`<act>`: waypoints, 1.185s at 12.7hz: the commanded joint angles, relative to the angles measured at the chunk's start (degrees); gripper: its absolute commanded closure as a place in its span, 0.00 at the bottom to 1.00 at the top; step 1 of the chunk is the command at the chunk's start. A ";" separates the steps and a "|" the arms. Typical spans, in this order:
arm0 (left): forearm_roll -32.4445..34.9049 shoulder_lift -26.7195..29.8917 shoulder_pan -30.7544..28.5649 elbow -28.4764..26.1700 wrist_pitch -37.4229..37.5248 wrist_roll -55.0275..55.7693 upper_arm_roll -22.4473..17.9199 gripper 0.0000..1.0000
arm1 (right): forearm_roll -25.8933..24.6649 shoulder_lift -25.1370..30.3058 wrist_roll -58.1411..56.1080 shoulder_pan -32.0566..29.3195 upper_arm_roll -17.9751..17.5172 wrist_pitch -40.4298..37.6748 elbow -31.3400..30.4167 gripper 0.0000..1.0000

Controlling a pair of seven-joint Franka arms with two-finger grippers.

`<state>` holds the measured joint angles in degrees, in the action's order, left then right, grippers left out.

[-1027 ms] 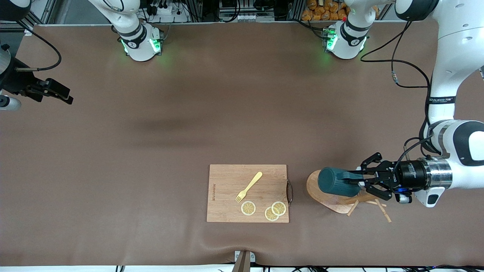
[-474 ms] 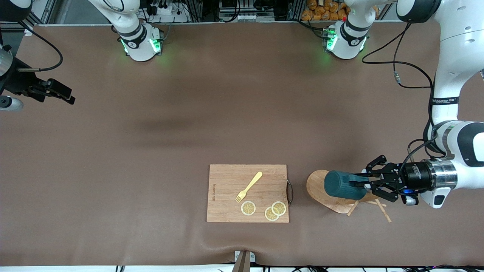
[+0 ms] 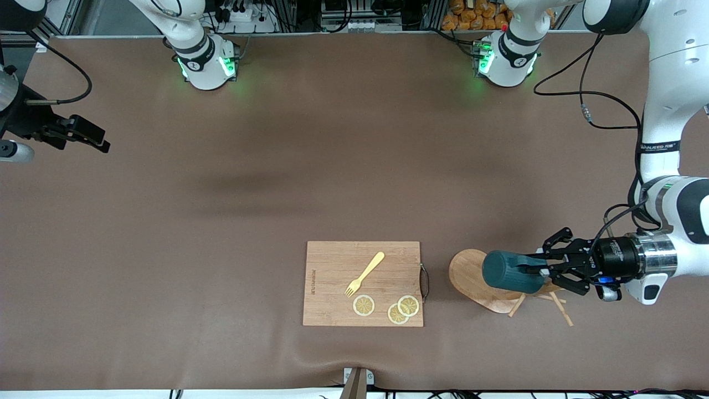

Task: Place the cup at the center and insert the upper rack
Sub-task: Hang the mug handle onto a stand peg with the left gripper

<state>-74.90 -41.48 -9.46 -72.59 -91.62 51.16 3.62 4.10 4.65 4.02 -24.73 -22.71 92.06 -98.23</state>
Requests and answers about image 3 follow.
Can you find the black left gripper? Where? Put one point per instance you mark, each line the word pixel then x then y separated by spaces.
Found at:
pixel 614 257

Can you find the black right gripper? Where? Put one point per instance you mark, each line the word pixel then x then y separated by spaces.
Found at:
pixel 27 119

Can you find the dark teal cup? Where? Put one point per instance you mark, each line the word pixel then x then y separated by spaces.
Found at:
pixel 504 271

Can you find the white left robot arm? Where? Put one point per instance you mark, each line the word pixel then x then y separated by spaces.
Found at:
pixel 676 55

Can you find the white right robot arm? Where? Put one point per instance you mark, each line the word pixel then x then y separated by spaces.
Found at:
pixel 207 66

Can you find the wooden mug tree rack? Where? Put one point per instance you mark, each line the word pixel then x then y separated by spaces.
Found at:
pixel 468 274

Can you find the brown table mat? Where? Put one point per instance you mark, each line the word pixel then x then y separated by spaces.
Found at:
pixel 221 166

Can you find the lemon slice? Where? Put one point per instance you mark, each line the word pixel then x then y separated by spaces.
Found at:
pixel 394 317
pixel 408 305
pixel 363 305

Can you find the white power strip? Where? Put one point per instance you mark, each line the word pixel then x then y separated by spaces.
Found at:
pixel 243 16

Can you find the yellow plastic fork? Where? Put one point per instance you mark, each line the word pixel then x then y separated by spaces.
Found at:
pixel 368 270

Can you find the orange bread rolls pile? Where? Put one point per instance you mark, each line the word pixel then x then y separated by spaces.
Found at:
pixel 471 19

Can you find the aluminium frame strut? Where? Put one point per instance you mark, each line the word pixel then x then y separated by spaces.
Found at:
pixel 69 16

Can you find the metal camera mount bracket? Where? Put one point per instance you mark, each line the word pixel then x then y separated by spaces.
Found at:
pixel 357 388

